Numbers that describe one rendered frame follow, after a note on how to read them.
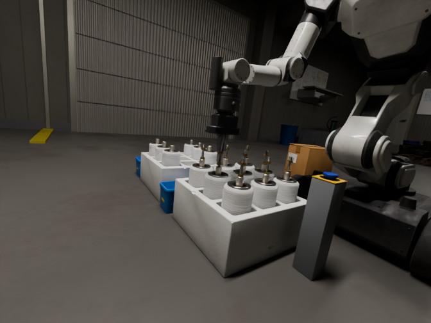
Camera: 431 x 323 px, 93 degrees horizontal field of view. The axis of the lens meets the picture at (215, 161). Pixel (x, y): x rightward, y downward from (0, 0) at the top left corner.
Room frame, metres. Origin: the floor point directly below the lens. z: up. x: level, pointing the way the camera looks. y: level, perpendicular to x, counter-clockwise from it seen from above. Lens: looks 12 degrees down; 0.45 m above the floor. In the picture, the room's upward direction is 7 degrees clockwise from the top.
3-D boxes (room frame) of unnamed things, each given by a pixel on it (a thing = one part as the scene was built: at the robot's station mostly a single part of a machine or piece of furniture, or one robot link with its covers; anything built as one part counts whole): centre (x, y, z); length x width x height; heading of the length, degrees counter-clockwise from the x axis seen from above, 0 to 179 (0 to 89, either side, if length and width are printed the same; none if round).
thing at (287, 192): (0.75, -0.28, 0.16); 0.10 x 0.10 x 0.18
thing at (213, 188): (0.72, -0.01, 0.16); 0.10 x 0.10 x 0.18
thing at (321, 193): (0.59, -0.34, 0.16); 0.07 x 0.07 x 0.31; 35
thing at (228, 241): (0.78, -0.11, 0.09); 0.39 x 0.39 x 0.18; 35
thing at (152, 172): (1.23, 0.21, 0.09); 0.39 x 0.39 x 0.18; 35
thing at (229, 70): (0.70, -0.01, 0.57); 0.11 x 0.11 x 0.11; 35
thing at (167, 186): (0.97, 0.10, 0.06); 0.30 x 0.11 x 0.12; 124
